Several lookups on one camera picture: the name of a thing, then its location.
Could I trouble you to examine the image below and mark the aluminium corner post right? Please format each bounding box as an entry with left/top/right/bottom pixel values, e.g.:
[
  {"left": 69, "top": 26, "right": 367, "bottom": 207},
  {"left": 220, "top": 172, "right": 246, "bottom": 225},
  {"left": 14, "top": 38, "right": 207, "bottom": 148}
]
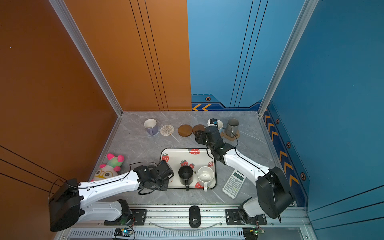
[{"left": 258, "top": 0, "right": 319, "bottom": 117}]

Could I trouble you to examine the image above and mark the plain brown round coaster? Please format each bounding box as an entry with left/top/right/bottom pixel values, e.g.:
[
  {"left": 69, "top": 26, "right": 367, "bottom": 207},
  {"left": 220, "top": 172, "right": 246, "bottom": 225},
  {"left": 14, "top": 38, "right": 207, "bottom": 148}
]
[{"left": 178, "top": 125, "right": 193, "bottom": 137}]

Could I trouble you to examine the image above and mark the cork paw print coaster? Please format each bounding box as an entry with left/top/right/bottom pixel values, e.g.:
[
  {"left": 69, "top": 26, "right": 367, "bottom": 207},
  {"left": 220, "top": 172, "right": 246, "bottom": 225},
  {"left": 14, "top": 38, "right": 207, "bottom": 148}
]
[{"left": 221, "top": 131, "right": 240, "bottom": 141}]

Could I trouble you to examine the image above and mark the white pink plush toy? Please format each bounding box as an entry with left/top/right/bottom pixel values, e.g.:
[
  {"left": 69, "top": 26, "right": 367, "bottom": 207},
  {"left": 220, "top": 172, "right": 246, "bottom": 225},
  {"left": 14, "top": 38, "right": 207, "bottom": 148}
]
[{"left": 92, "top": 154, "right": 125, "bottom": 181}]

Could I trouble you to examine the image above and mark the black mug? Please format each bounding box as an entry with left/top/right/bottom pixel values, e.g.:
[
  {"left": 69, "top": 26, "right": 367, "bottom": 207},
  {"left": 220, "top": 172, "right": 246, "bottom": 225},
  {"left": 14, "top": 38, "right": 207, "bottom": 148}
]
[{"left": 178, "top": 166, "right": 194, "bottom": 191}]

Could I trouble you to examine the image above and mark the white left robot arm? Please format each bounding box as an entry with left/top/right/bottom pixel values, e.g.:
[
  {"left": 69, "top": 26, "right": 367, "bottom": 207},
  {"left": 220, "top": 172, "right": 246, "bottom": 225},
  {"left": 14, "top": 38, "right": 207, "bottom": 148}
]
[{"left": 49, "top": 161, "right": 174, "bottom": 232}]

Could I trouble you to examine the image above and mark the aluminium corner post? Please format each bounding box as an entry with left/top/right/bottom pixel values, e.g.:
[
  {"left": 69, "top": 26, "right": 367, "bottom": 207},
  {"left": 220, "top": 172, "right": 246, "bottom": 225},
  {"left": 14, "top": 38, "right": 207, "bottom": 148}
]
[
  {"left": 49, "top": 0, "right": 123, "bottom": 117},
  {"left": 258, "top": 0, "right": 319, "bottom": 117}
]

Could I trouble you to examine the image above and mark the white strawberry serving tray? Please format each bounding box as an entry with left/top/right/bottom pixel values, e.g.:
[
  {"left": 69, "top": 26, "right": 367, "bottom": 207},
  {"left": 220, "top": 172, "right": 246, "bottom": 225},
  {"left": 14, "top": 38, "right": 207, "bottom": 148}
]
[{"left": 160, "top": 148, "right": 217, "bottom": 191}]

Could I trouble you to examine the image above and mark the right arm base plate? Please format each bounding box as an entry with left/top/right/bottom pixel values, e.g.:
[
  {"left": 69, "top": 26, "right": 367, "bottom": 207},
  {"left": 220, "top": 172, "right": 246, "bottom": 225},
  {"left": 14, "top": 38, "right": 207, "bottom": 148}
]
[{"left": 225, "top": 209, "right": 267, "bottom": 226}]

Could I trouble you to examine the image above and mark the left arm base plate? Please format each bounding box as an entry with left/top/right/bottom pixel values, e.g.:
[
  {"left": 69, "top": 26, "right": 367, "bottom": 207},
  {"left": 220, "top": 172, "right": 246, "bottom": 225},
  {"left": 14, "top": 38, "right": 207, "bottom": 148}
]
[{"left": 104, "top": 209, "right": 147, "bottom": 227}]

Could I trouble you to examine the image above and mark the aluminium front rail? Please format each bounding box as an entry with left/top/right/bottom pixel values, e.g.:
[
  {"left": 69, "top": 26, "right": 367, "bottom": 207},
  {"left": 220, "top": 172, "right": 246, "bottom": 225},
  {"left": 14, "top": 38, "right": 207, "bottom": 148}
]
[{"left": 59, "top": 203, "right": 314, "bottom": 230}]

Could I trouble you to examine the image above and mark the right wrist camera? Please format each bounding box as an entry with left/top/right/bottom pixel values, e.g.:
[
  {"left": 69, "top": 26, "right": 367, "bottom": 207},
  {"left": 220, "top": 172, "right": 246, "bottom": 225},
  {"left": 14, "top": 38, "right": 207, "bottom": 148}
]
[{"left": 208, "top": 119, "right": 218, "bottom": 127}]

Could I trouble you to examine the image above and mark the light blue mug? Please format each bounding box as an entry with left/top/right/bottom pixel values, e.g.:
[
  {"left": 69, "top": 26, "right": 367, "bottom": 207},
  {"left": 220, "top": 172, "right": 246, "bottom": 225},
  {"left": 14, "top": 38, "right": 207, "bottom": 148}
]
[{"left": 217, "top": 120, "right": 224, "bottom": 130}]

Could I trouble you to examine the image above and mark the scratched brown round coaster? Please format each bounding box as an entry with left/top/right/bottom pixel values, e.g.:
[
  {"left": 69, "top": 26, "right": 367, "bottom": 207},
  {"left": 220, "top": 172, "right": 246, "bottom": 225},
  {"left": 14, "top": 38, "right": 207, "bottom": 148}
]
[{"left": 193, "top": 124, "right": 206, "bottom": 135}]

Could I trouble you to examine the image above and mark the multicolour woven rope coaster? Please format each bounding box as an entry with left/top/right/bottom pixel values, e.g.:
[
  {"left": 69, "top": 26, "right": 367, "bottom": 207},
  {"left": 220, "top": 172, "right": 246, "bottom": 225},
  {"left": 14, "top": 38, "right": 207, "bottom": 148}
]
[{"left": 160, "top": 125, "right": 175, "bottom": 137}]

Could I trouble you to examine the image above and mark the black computer mouse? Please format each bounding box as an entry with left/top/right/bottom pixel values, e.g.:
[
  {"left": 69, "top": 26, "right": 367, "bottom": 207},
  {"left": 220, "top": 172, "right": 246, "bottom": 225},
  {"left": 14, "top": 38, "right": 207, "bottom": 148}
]
[{"left": 189, "top": 206, "right": 201, "bottom": 229}]

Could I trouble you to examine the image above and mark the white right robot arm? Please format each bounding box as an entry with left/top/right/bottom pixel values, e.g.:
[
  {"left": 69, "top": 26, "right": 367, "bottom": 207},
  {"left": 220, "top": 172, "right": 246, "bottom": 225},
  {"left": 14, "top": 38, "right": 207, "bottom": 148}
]
[{"left": 195, "top": 126, "right": 296, "bottom": 224}]

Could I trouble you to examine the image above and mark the circuit board right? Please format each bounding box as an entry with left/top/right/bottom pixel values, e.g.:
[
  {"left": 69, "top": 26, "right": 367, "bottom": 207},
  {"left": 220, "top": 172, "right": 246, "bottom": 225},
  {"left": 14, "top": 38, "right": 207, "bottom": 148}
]
[{"left": 243, "top": 228, "right": 265, "bottom": 240}]

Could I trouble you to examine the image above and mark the green circuit board left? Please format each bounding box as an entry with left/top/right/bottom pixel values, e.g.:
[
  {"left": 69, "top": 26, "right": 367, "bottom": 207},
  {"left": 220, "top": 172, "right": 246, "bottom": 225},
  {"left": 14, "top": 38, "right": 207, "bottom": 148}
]
[{"left": 114, "top": 228, "right": 135, "bottom": 239}]

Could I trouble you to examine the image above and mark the white scientific calculator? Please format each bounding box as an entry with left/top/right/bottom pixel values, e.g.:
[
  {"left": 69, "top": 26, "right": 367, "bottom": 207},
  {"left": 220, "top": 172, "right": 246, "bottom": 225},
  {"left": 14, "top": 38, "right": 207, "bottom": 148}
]
[{"left": 222, "top": 170, "right": 246, "bottom": 200}]

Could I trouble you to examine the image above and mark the grey mug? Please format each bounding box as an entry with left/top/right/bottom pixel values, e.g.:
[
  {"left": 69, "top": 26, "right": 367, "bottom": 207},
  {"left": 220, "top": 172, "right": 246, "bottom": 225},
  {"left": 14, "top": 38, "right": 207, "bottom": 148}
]
[{"left": 225, "top": 118, "right": 240, "bottom": 138}]

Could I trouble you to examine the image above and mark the aluminium corner post left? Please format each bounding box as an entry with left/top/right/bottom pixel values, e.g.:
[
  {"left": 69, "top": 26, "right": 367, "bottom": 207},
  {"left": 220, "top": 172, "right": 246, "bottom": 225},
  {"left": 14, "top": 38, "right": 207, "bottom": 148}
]
[{"left": 49, "top": 0, "right": 123, "bottom": 117}]

